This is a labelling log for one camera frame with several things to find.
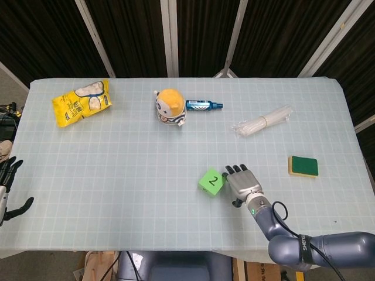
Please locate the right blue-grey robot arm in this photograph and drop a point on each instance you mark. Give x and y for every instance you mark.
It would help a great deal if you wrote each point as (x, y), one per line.
(293, 243)

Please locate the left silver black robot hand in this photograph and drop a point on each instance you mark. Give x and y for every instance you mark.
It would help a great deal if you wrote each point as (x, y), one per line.
(3, 199)

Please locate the blue-grey robot torso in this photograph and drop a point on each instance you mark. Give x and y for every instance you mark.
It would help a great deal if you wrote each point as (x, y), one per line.
(175, 267)

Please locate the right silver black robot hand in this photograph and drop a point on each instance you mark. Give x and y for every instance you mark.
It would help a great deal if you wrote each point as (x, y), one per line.
(243, 183)

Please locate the green numbered cube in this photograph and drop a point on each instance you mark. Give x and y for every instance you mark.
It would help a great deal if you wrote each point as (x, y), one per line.
(212, 181)

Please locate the yellow plush toy striped shirt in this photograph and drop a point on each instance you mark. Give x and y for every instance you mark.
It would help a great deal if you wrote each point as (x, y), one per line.
(171, 102)

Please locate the white gridded table top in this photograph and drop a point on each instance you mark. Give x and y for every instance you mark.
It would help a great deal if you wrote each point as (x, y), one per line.
(117, 175)

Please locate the beige shoe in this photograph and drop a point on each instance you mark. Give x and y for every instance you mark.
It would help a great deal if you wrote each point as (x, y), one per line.
(5, 150)

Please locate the bundle of clear plastic straws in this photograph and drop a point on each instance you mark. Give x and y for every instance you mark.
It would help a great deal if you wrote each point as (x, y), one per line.
(260, 121)

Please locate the yellow sponge with green pad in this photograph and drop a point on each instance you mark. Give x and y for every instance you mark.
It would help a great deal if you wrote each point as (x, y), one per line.
(304, 166)

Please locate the brown cardboard box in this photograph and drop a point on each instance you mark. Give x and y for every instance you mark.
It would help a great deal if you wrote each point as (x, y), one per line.
(262, 272)

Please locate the yellow snack bag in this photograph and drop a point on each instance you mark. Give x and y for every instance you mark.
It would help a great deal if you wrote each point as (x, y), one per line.
(79, 105)

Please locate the blue spray bottle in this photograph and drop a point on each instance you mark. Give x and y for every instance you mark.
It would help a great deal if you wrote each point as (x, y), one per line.
(200, 105)

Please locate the dark screen panel white frame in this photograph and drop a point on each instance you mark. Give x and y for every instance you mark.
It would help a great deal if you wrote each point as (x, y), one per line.
(132, 38)
(44, 38)
(351, 82)
(281, 38)
(205, 38)

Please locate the light wooden frame piece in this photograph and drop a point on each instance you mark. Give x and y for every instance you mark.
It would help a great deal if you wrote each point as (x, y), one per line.
(99, 266)

